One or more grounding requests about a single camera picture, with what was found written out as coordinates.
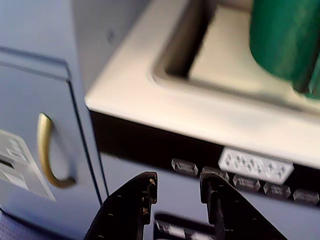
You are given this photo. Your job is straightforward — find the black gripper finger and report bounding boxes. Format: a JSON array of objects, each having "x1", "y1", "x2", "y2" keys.
[
  {"x1": 199, "y1": 173, "x2": 289, "y2": 240},
  {"x1": 84, "y1": 171, "x2": 159, "y2": 240}
]

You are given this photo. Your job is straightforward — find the blue fridge door with dispenser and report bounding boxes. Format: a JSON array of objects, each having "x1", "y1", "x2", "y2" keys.
[{"x1": 0, "y1": 47, "x2": 110, "y2": 240}]

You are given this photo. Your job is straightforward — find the digital clock display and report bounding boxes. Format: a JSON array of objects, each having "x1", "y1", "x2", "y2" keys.
[{"x1": 217, "y1": 147, "x2": 295, "y2": 186}]

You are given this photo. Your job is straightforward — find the blue toy kitchen body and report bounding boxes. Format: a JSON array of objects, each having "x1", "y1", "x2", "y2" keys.
[{"x1": 0, "y1": 0, "x2": 320, "y2": 240}]

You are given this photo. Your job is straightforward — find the grey water dispenser sticker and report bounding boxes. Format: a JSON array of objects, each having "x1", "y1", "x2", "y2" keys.
[{"x1": 0, "y1": 129, "x2": 56, "y2": 202}]

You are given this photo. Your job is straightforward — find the grey toy sink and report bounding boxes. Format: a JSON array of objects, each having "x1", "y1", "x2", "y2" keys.
[{"x1": 149, "y1": 0, "x2": 320, "y2": 113}]

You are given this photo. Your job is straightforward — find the gold fridge door handle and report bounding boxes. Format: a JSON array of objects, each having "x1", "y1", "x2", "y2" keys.
[{"x1": 36, "y1": 112, "x2": 76, "y2": 189}]

